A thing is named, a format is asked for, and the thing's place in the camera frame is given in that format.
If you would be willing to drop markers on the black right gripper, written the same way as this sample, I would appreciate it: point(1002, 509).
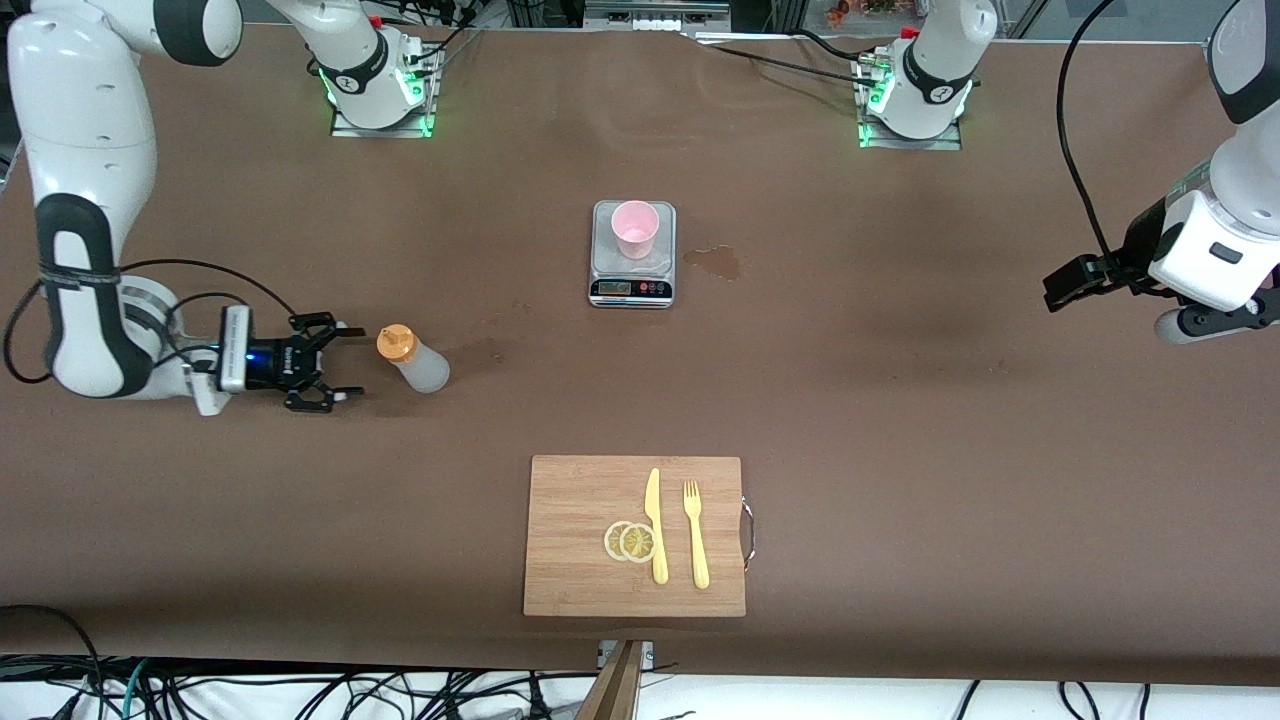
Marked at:
point(283, 364)

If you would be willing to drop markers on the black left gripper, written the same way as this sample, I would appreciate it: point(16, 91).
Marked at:
point(1132, 250)

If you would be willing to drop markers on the translucent sauce bottle orange cap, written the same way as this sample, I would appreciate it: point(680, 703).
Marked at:
point(425, 370)

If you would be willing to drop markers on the pink plastic cup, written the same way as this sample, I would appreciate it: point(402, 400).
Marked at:
point(635, 235)

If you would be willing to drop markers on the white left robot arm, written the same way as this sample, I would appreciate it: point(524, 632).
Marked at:
point(1215, 250)

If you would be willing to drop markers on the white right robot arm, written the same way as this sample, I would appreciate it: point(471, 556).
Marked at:
point(80, 150)

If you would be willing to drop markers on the brown table cover sheet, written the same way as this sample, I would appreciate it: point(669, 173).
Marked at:
point(300, 500)

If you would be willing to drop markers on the silver digital kitchen scale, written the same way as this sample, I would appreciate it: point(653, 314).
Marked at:
point(610, 260)

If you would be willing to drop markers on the wooden cutting board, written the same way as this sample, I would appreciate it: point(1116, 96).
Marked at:
point(580, 560)

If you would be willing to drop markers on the lemon slice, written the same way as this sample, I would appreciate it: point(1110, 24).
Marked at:
point(637, 542)
point(611, 541)

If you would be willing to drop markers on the yellow plastic knife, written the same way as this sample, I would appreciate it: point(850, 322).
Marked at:
point(660, 565)

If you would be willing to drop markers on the yellow plastic fork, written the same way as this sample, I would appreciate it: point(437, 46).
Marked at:
point(699, 550)

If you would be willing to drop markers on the white power strip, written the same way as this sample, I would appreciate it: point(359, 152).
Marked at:
point(650, 22)

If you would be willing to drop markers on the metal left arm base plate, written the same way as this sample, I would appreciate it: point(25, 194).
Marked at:
point(945, 145)

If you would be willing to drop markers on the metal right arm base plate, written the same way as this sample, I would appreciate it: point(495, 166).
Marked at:
point(345, 130)

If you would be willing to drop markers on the metal post bracket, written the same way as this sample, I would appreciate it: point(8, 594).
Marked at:
point(604, 655)

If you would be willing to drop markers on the wooden post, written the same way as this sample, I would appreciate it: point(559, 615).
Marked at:
point(615, 690)

